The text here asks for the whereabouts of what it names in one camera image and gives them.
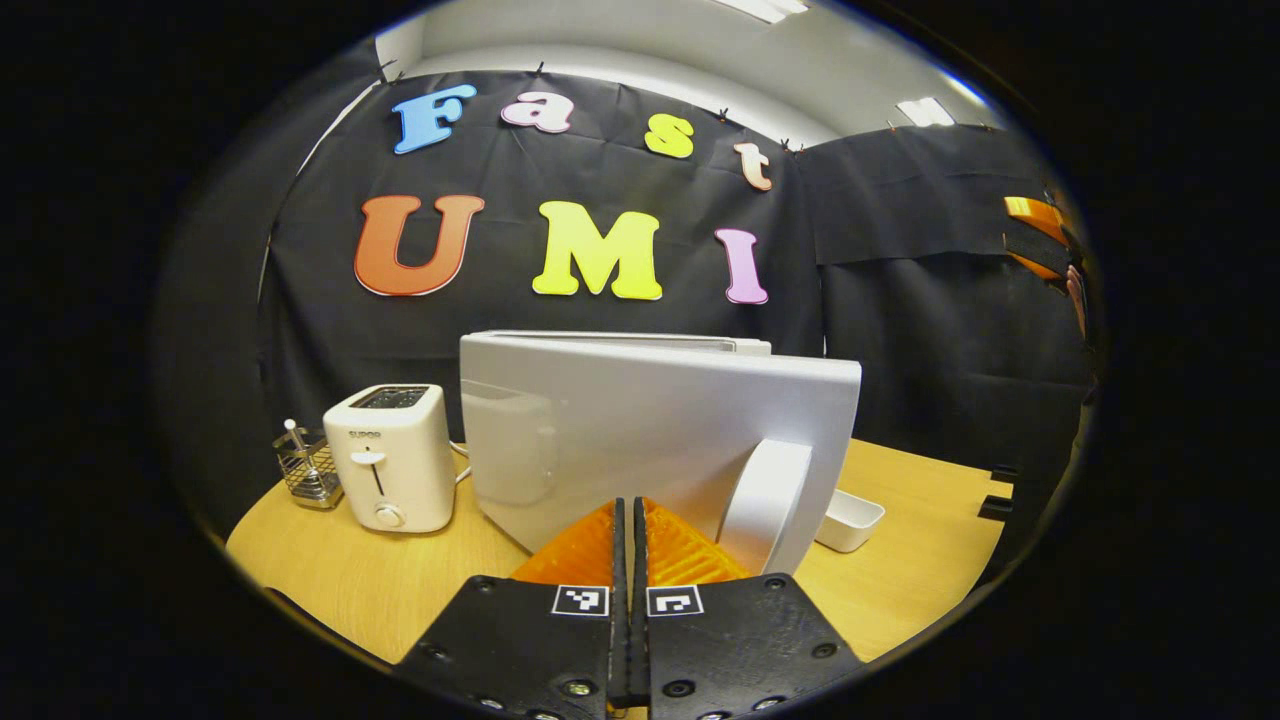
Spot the wire mesh utensil holder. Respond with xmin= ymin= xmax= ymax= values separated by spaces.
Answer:
xmin=272 ymin=428 xmax=344 ymax=511

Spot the small ceiling light panel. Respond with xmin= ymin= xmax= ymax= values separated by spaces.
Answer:
xmin=895 ymin=97 xmax=956 ymax=128

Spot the white toaster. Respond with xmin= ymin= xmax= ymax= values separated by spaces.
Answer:
xmin=322 ymin=384 xmax=458 ymax=534

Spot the long ceiling light panel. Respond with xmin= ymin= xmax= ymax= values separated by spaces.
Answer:
xmin=715 ymin=0 xmax=811 ymax=25

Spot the white microwave oven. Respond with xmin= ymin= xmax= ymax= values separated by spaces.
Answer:
xmin=459 ymin=330 xmax=863 ymax=578

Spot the black backdrop cloth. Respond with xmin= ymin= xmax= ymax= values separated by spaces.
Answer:
xmin=150 ymin=45 xmax=1101 ymax=541

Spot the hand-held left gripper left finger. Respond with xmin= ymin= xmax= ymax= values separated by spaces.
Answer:
xmin=393 ymin=497 xmax=629 ymax=720

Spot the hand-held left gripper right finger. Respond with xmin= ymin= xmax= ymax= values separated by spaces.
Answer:
xmin=628 ymin=496 xmax=866 ymax=720

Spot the white rectangular tray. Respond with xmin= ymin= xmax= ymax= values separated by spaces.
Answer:
xmin=815 ymin=488 xmax=887 ymax=554

